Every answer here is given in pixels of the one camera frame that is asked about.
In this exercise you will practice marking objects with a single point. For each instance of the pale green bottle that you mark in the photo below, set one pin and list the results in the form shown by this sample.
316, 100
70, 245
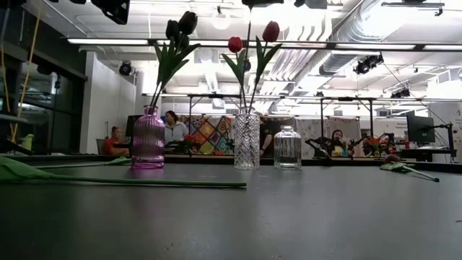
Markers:
27, 141

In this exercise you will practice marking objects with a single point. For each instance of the dark background monitor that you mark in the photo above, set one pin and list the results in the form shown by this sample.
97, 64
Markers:
133, 124

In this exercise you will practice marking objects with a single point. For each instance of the silver ventilation duct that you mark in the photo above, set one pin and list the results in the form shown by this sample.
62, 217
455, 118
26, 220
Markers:
357, 25

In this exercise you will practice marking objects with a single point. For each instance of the person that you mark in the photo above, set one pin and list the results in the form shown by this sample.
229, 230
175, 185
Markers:
266, 142
113, 142
175, 128
337, 139

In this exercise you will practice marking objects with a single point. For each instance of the black metal rig frame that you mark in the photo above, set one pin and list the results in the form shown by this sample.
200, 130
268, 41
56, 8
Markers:
314, 45

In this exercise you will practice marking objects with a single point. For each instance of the tall clear cut-glass vase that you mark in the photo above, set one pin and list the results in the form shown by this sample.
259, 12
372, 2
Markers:
246, 144

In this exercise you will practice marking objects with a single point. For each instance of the green leaf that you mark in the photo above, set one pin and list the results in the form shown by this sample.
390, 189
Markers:
184, 41

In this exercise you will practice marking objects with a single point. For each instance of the purple ribbed glass vase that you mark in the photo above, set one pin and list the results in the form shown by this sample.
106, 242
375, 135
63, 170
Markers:
148, 141

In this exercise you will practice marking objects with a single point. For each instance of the short clear glass bottle vase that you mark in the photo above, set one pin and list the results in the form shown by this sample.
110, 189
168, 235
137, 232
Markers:
287, 150

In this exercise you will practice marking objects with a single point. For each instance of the red artificial tulip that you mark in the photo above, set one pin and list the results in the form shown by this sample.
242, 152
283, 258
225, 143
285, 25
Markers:
235, 44
270, 31

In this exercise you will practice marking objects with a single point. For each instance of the black ceiling spotlight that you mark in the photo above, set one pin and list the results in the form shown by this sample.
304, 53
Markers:
368, 64
125, 68

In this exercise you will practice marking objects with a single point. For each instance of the background black robot arm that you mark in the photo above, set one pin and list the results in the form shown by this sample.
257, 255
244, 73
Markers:
317, 146

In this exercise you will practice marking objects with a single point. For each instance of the background metal frame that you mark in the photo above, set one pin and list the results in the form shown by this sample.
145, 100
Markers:
281, 97

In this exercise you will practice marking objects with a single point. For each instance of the colourful patchwork tapestry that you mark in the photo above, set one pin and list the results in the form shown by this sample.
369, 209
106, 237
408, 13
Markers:
211, 134

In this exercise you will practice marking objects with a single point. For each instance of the black monitor on arm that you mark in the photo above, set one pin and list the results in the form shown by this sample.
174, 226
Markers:
420, 129

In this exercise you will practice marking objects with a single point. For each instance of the black artificial tulip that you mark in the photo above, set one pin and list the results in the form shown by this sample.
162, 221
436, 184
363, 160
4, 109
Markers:
187, 21
173, 29

